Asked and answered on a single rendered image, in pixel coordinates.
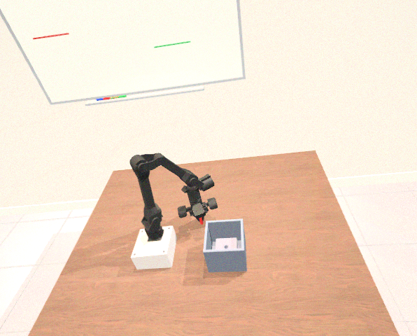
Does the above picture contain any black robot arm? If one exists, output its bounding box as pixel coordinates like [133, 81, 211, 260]
[130, 153, 215, 242]

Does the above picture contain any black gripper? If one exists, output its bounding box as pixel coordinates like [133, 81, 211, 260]
[178, 195, 218, 218]

